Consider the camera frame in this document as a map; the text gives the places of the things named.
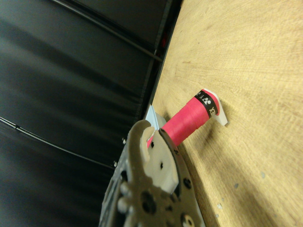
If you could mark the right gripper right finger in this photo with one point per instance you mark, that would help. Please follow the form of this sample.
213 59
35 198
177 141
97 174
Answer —
163 170

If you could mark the black curtain stand pole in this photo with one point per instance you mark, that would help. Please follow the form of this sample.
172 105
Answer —
59 146
109 29

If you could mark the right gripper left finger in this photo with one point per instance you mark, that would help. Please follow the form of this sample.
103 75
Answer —
137 165

